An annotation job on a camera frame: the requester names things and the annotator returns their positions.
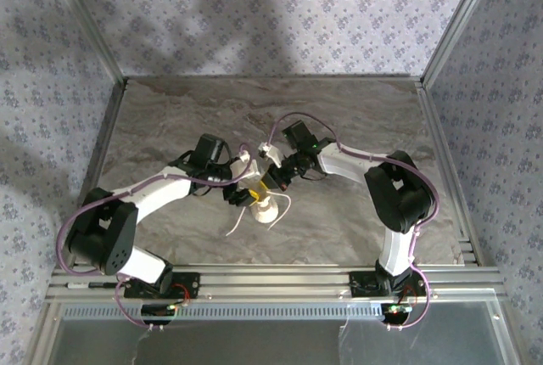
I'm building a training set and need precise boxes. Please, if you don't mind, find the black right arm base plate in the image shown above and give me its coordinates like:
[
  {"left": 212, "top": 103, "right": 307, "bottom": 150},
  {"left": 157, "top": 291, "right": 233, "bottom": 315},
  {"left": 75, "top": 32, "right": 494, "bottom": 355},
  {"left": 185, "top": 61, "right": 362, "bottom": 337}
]
[{"left": 348, "top": 270, "right": 428, "bottom": 298}]

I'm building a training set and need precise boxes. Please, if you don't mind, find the aluminium corner post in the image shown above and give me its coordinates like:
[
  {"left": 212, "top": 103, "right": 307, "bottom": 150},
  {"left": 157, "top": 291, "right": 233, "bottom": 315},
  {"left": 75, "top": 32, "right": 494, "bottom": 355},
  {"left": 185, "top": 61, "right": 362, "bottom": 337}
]
[
  {"left": 421, "top": 0, "right": 507, "bottom": 86},
  {"left": 42, "top": 0, "right": 129, "bottom": 86}
]

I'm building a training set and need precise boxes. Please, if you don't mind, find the aluminium left corner post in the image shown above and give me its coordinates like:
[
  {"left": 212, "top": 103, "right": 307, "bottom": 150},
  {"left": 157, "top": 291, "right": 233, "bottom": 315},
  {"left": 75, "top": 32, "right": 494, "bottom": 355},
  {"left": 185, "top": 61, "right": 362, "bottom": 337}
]
[{"left": 42, "top": 0, "right": 129, "bottom": 86}]

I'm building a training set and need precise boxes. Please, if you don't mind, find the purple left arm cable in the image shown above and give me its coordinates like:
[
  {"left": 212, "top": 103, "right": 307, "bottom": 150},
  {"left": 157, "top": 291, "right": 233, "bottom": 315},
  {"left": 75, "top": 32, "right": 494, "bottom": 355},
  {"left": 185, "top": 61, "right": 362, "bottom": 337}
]
[{"left": 57, "top": 143, "right": 255, "bottom": 333}]

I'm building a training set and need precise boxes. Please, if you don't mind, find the aluminium base frame rail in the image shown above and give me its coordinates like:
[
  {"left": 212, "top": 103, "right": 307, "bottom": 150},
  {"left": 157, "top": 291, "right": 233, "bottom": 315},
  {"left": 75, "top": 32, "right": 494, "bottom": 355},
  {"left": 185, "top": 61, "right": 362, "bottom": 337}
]
[{"left": 45, "top": 266, "right": 507, "bottom": 300}]

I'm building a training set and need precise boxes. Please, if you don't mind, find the left circuit board green light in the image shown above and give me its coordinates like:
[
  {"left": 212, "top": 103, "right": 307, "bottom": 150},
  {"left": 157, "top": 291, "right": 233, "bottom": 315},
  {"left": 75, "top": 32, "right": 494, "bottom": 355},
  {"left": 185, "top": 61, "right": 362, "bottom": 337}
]
[{"left": 140, "top": 303, "right": 178, "bottom": 326}]

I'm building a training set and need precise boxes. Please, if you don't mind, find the aluminium right side rail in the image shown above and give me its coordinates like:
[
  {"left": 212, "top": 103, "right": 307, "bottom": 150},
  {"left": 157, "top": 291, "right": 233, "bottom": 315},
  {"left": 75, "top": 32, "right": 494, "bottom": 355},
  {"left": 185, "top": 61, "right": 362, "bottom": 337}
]
[{"left": 417, "top": 78, "right": 485, "bottom": 267}]

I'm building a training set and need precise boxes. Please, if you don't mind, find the aluminium left side rail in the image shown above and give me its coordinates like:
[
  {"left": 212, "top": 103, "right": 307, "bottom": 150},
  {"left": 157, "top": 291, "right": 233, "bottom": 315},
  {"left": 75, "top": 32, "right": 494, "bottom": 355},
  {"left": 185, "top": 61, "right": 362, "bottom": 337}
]
[{"left": 53, "top": 79, "right": 129, "bottom": 269}]

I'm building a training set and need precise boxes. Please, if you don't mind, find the aluminium right corner post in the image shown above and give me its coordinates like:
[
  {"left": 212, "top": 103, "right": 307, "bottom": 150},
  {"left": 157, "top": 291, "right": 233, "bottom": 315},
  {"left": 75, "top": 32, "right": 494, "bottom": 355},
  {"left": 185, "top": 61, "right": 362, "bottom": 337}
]
[{"left": 421, "top": 0, "right": 507, "bottom": 86}]

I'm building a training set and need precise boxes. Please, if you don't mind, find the black white marker pen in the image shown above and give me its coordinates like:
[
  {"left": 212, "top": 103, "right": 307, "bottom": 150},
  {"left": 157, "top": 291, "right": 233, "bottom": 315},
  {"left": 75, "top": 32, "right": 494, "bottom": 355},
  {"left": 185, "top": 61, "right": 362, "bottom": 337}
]
[{"left": 65, "top": 281, "right": 119, "bottom": 290}]

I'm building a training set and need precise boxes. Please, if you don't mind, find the white shoelace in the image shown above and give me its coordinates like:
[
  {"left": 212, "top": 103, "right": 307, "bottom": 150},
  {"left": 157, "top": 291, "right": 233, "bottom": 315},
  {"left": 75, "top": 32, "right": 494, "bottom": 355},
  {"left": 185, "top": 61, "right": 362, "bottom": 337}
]
[{"left": 226, "top": 194, "right": 293, "bottom": 238}]

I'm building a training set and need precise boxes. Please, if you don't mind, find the red left base wire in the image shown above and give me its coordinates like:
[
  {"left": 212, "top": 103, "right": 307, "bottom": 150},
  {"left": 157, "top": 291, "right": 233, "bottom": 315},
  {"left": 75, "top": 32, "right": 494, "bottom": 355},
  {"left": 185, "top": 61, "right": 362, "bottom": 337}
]
[{"left": 174, "top": 283, "right": 193, "bottom": 304}]

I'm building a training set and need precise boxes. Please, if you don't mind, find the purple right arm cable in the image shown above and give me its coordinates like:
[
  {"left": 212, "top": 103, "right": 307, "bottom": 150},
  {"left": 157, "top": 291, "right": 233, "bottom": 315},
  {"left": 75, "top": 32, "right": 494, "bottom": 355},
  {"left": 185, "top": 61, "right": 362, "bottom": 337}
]
[{"left": 270, "top": 112, "right": 440, "bottom": 333}]

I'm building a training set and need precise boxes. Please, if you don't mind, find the right circuit board green light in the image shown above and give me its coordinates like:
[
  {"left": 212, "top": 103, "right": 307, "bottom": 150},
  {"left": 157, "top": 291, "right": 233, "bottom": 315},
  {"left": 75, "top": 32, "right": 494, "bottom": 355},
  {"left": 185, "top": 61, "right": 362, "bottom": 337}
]
[{"left": 380, "top": 303, "right": 415, "bottom": 324}]

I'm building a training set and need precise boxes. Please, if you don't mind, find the red right base wire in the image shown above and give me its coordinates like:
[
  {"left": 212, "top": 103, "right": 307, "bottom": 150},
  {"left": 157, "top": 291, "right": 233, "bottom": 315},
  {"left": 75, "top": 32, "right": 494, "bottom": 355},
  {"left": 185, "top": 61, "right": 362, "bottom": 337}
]
[{"left": 400, "top": 285, "right": 420, "bottom": 306}]

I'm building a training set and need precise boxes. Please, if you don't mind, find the red base wire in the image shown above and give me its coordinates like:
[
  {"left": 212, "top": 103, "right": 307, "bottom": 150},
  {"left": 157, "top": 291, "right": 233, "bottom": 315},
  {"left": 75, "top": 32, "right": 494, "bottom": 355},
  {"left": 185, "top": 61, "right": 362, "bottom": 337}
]
[
  {"left": 400, "top": 285, "right": 420, "bottom": 306},
  {"left": 174, "top": 283, "right": 193, "bottom": 304}
]

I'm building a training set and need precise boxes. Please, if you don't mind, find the circuit board green light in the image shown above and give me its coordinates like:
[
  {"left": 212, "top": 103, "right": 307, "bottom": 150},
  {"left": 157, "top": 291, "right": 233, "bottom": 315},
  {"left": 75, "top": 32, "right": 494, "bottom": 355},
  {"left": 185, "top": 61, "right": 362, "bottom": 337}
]
[
  {"left": 140, "top": 303, "right": 178, "bottom": 326},
  {"left": 380, "top": 303, "right": 415, "bottom": 324}
]

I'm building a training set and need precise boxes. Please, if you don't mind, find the grey metal sheet panel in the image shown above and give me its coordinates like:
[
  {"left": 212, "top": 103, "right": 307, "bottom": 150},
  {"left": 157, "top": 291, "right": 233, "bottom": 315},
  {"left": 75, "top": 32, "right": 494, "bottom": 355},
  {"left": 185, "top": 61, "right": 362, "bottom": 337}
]
[{"left": 42, "top": 316, "right": 517, "bottom": 365}]

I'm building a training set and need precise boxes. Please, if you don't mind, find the grey slotted cable duct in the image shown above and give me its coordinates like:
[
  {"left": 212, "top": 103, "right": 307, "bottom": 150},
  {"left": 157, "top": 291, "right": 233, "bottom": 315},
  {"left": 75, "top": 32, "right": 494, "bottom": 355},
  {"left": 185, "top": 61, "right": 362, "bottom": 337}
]
[{"left": 62, "top": 301, "right": 385, "bottom": 320}]

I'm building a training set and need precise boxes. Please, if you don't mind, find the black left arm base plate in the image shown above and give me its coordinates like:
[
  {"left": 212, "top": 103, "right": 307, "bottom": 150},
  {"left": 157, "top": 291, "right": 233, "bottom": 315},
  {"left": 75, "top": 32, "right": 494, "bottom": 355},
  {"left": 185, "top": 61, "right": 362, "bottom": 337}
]
[{"left": 123, "top": 271, "right": 201, "bottom": 300}]

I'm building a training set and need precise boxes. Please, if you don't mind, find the aluminium rear frame rail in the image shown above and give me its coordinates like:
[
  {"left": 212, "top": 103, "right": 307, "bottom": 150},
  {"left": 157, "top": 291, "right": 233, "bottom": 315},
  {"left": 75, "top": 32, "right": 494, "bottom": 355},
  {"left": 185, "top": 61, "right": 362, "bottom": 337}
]
[{"left": 125, "top": 74, "right": 425, "bottom": 82}]

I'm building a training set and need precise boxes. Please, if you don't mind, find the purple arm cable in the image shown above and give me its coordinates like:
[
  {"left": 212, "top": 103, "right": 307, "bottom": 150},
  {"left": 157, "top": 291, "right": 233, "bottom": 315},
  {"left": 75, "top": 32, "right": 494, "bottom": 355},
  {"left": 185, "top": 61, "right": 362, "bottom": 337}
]
[
  {"left": 57, "top": 143, "right": 255, "bottom": 333},
  {"left": 270, "top": 112, "right": 440, "bottom": 333}
]

